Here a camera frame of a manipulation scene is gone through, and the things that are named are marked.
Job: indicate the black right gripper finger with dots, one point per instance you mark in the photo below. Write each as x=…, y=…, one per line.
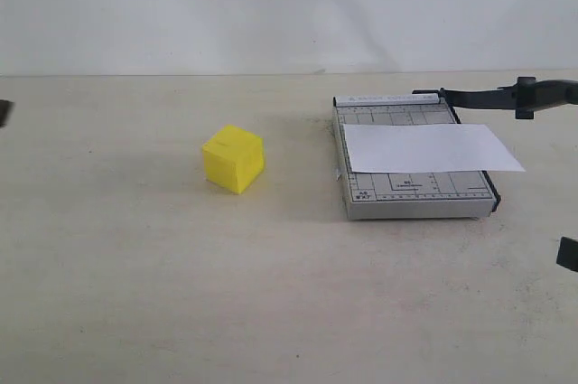
x=567, y=255

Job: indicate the black cutter blade arm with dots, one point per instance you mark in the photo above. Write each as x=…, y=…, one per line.
x=527, y=96

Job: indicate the white paper sheet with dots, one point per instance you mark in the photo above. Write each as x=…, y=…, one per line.
x=439, y=148

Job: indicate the yellow cube block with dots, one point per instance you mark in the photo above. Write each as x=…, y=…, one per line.
x=233, y=158

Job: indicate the grey paper cutter base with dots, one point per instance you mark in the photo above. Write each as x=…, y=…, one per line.
x=391, y=196

